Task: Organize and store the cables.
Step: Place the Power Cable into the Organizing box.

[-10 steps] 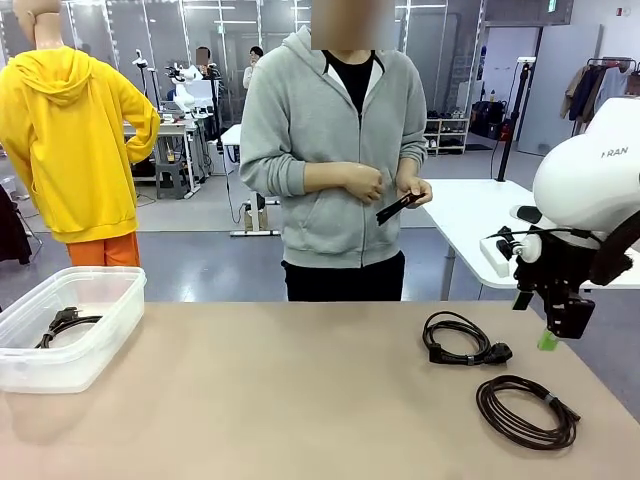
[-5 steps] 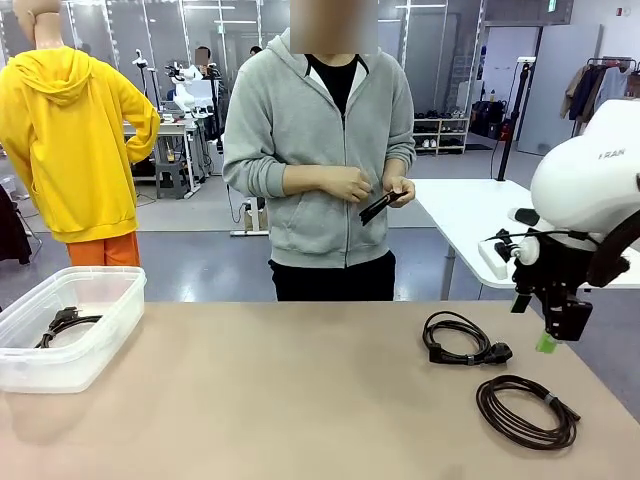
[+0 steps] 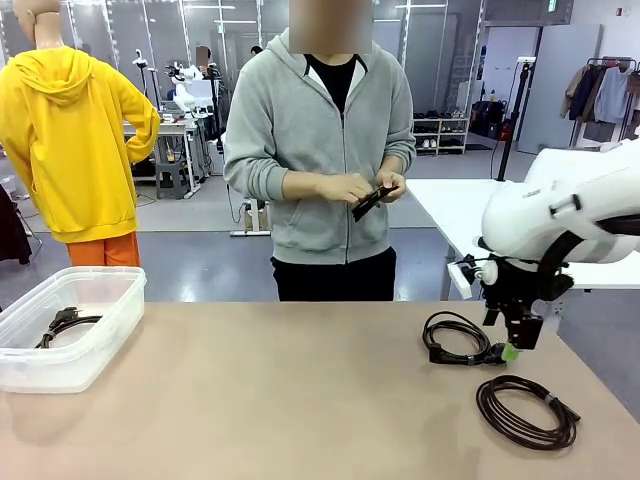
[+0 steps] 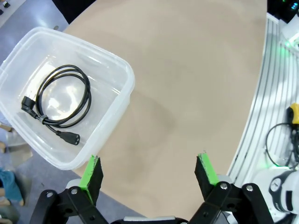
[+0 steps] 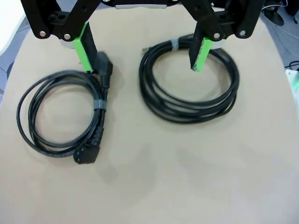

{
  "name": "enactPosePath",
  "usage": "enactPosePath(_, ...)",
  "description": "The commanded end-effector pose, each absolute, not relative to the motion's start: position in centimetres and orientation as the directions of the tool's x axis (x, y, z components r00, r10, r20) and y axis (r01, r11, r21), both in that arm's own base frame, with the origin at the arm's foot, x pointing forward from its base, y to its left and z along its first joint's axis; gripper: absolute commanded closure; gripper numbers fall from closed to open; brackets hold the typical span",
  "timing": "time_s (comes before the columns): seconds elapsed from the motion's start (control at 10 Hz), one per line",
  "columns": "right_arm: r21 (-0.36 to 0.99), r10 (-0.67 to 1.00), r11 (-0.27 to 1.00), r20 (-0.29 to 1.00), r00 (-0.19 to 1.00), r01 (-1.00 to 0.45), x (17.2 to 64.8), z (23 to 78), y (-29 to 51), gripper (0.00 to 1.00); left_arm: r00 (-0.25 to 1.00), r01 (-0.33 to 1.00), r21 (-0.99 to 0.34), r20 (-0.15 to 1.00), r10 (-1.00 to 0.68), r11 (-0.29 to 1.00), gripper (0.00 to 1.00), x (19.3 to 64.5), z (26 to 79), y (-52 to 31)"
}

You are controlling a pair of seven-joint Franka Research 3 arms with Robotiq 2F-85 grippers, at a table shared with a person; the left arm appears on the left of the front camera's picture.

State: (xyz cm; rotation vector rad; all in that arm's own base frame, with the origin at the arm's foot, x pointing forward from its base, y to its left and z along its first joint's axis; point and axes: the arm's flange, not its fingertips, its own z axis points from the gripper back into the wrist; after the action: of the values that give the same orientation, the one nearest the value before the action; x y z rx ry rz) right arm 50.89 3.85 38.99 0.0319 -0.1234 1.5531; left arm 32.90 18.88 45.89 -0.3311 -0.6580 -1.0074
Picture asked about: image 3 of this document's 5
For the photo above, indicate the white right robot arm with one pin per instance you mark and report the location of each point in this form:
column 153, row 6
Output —
column 525, row 220

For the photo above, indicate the background person dark top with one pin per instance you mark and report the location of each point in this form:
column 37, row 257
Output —
column 204, row 57

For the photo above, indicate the person's left hand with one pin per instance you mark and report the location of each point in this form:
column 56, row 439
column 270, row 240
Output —
column 395, row 179

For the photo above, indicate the person in grey hoodie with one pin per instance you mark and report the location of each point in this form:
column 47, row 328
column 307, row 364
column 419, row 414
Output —
column 310, row 140

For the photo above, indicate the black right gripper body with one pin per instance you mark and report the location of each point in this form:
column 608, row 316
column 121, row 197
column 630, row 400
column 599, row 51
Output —
column 515, row 290

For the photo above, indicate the background white robot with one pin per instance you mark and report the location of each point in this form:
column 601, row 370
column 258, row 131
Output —
column 182, row 95

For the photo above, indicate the orange shorts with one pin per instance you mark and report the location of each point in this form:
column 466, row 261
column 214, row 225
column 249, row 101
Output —
column 105, row 250

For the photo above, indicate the black bags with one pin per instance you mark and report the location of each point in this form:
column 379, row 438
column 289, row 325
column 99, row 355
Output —
column 487, row 120

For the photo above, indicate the black clothes rack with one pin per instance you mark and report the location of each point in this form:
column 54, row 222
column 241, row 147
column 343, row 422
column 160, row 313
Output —
column 612, row 61

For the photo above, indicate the beige coat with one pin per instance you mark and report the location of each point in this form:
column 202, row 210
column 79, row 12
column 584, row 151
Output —
column 572, row 95

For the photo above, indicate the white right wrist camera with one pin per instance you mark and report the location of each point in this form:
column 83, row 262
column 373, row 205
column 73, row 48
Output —
column 460, row 280

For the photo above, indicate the person's right forearm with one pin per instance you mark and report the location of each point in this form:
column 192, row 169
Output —
column 300, row 185

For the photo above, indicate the light blue shirt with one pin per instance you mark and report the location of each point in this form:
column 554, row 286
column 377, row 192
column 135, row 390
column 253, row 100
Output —
column 612, row 95

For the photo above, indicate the red wall alarm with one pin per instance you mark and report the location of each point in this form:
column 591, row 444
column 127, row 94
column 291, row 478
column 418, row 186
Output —
column 623, row 10

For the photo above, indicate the navy jacket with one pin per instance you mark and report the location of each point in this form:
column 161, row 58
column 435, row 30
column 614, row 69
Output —
column 585, row 95

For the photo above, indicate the background person beige sweater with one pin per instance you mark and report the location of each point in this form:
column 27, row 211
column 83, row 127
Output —
column 256, row 50

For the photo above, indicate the black camera pole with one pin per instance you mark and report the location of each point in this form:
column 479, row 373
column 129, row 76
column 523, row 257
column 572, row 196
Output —
column 515, row 110

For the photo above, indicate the clear plastic storage box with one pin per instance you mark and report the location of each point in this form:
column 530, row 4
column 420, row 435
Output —
column 100, row 350

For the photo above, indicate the background workbench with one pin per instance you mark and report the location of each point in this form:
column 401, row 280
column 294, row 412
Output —
column 170, row 127

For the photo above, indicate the beige mannequin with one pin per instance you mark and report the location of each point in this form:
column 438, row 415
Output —
column 37, row 20

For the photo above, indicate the person's right hand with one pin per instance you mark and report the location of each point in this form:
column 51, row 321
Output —
column 340, row 187

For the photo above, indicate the yellow hoodie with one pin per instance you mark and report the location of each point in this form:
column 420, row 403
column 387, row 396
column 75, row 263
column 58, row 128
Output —
column 75, row 150

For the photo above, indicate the black stand white head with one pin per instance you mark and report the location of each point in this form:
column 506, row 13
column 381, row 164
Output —
column 139, row 60

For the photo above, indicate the wooden shoe rack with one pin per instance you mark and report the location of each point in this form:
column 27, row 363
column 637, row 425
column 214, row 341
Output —
column 442, row 125

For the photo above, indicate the white table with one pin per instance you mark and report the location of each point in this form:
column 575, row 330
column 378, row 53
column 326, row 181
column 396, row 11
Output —
column 450, row 210

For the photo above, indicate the grey step stool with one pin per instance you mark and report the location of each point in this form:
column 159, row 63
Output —
column 172, row 175

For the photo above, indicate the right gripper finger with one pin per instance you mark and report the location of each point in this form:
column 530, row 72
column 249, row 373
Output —
column 525, row 330
column 491, row 316

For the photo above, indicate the person's left forearm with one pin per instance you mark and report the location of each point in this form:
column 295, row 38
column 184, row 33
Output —
column 392, row 164

